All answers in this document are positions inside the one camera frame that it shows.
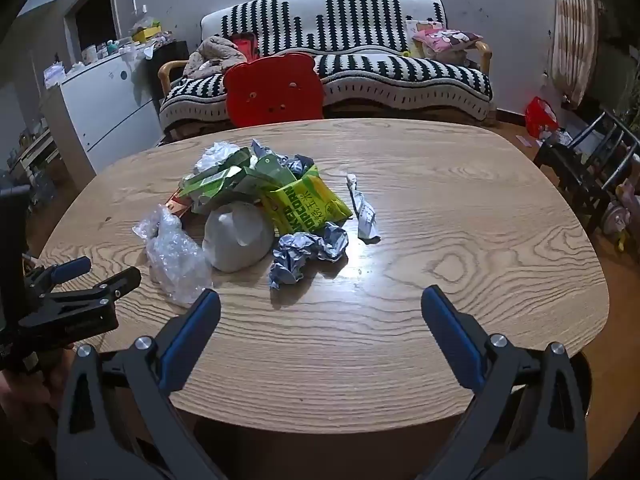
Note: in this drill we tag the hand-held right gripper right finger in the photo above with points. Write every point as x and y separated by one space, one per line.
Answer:
452 340

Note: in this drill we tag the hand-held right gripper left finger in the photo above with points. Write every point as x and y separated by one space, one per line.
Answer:
192 340

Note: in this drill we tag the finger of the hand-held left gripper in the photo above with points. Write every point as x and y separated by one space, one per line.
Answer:
70 270
115 285

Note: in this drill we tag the clear plastic bag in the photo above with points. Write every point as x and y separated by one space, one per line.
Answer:
172 260

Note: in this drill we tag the orange packet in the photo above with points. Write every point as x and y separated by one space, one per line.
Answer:
177 205

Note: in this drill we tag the blue grey paper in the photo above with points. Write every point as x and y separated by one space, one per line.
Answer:
300 165
295 255

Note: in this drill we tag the black bin with gold rim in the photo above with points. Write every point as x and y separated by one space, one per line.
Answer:
585 385

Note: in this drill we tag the green plastic snack bag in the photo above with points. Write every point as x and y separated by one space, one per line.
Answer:
215 185

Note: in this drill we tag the white wrapper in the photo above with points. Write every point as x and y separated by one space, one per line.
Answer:
365 215

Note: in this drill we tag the white tissue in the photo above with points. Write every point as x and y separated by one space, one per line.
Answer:
215 155

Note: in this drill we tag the yellow green snack bag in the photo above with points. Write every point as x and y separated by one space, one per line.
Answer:
305 205

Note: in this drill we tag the torn green carton piece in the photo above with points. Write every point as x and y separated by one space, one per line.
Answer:
272 170

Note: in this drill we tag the person's left hand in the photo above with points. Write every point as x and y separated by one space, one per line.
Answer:
35 390

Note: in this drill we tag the white low shelf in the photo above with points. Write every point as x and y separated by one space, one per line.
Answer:
32 150

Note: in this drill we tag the white cabinet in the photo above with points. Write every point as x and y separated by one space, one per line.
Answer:
105 110

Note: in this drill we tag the yellow toy piece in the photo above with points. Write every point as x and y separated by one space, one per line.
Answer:
621 244

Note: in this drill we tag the pink tricycle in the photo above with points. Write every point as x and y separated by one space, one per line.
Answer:
617 215

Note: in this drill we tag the black wooden chair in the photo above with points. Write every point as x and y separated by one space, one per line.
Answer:
570 167

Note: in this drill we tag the paper on floor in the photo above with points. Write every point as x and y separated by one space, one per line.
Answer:
525 140

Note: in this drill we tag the row of small bottles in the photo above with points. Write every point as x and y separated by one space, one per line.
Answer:
105 50

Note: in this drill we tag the white paper sheet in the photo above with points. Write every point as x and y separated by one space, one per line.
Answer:
557 138

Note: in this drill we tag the black side table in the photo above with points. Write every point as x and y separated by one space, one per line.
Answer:
167 55

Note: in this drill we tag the red bag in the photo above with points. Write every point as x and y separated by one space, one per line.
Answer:
540 117

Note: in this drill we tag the dark doorway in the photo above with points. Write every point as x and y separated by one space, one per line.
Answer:
92 20

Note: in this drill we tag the yellow box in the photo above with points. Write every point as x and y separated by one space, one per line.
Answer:
145 35

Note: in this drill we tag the beige clothing pile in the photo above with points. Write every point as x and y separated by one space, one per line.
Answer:
215 55

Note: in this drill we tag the red plastic chair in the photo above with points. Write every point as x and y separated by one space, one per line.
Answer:
275 90

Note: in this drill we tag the black white striped sofa cover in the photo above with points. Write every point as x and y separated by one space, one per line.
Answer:
400 70

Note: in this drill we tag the red cloth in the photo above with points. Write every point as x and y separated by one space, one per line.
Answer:
245 42

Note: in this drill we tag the beige plush toy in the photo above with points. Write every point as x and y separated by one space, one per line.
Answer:
450 55

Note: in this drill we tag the pink cushion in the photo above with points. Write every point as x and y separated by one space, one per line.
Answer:
447 39

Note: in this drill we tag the yellow picture book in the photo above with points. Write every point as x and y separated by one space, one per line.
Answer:
415 27

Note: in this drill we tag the striped beige curtain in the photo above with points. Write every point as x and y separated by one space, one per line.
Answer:
572 30

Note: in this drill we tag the wooden frame sofa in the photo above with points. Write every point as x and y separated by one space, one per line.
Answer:
167 72

